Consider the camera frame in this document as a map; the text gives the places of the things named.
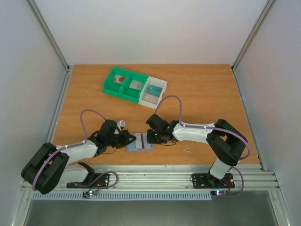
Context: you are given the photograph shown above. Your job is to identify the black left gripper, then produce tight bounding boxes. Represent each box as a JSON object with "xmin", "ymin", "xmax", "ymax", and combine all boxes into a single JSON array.
[{"xmin": 107, "ymin": 130, "xmax": 137, "ymax": 149}]

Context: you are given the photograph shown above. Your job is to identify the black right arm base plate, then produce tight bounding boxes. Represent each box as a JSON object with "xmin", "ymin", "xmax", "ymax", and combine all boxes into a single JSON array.
[{"xmin": 190, "ymin": 173, "xmax": 235, "ymax": 189}]

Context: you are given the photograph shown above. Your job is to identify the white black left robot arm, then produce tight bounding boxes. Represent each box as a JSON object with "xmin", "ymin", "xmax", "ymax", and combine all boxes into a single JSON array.
[{"xmin": 21, "ymin": 120, "xmax": 136, "ymax": 194}]

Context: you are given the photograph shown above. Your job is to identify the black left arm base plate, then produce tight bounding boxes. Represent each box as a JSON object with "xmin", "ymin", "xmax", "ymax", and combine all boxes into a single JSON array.
[{"xmin": 66, "ymin": 173, "xmax": 110, "ymax": 189}]

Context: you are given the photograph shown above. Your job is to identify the aluminium front rail frame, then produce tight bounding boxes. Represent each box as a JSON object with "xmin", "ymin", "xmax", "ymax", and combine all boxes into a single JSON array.
[{"xmin": 21, "ymin": 163, "xmax": 280, "ymax": 191}]

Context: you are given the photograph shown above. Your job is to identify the green double storage bin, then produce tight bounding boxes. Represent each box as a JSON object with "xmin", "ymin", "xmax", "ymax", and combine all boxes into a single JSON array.
[{"xmin": 102, "ymin": 67, "xmax": 148, "ymax": 103}]

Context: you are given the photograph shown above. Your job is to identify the silver grey card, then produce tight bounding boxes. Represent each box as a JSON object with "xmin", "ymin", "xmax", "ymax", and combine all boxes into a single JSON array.
[{"xmin": 129, "ymin": 80, "xmax": 143, "ymax": 91}]

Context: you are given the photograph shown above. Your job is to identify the aluminium corner post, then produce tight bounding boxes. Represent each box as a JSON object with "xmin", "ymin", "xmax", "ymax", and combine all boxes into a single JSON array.
[
  {"xmin": 230, "ymin": 0, "xmax": 276, "ymax": 71},
  {"xmin": 26, "ymin": 0, "xmax": 71, "ymax": 73}
]

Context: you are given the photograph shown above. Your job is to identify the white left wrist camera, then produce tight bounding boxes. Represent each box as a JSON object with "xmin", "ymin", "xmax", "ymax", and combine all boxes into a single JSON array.
[{"xmin": 117, "ymin": 120, "xmax": 126, "ymax": 130}]

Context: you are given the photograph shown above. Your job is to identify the white floral credit card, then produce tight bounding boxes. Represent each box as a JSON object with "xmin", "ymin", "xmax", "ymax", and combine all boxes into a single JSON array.
[{"xmin": 134, "ymin": 133, "xmax": 146, "ymax": 149}]

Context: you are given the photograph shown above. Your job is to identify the left aluminium corner post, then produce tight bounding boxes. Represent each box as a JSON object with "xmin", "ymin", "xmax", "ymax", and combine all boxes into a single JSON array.
[{"xmin": 26, "ymin": 0, "xmax": 71, "ymax": 73}]

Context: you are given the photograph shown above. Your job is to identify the right aluminium corner post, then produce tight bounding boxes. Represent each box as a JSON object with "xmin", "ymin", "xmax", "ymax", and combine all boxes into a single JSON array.
[{"xmin": 230, "ymin": 0, "xmax": 276, "ymax": 71}]

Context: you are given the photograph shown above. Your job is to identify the white storage bin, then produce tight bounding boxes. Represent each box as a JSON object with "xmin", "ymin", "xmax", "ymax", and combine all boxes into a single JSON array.
[{"xmin": 138, "ymin": 76, "xmax": 167, "ymax": 109}]

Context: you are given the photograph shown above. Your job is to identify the grey slotted cable duct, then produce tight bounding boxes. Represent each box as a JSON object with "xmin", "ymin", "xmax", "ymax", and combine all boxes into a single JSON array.
[{"xmin": 32, "ymin": 191, "xmax": 212, "ymax": 201}]

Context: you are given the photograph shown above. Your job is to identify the teal credit card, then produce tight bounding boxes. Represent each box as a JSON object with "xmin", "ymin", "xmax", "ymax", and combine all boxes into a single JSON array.
[{"xmin": 147, "ymin": 85, "xmax": 163, "ymax": 97}]

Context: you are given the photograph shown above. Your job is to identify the red patterned card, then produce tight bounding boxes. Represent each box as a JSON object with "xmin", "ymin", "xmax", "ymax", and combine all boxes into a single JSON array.
[{"xmin": 113, "ymin": 74, "xmax": 125, "ymax": 84}]

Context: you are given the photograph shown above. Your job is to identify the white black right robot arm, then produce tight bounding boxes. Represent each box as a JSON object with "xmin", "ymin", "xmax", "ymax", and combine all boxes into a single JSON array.
[{"xmin": 146, "ymin": 114, "xmax": 249, "ymax": 187}]

